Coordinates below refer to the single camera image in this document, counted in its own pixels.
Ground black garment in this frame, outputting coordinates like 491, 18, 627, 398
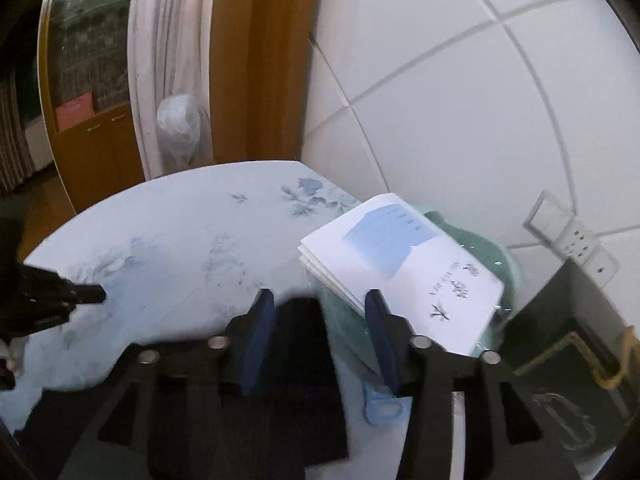
15, 295, 351, 480

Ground white booklets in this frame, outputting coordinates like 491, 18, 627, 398
298, 192, 506, 357

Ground wooden glass-door cabinet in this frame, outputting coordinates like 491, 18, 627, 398
37, 0, 146, 216

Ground white plastic bag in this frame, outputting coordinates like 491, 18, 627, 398
156, 94, 202, 168

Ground person's left hand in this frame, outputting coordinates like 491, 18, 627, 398
0, 335, 28, 378

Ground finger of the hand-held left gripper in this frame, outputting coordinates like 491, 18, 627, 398
60, 282, 107, 306

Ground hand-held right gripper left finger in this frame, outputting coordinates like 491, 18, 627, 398
57, 287, 277, 480

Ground striped curtain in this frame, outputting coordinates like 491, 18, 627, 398
0, 75, 37, 196

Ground dark green gift box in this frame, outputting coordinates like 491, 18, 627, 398
500, 260, 640, 466

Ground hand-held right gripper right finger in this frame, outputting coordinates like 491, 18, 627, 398
364, 288, 581, 480

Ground light blue plastic tag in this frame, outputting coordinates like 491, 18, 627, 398
362, 382, 413, 426

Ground pink box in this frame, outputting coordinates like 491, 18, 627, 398
55, 92, 98, 131

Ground white padded headboard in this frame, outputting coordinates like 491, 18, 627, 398
300, 0, 640, 281

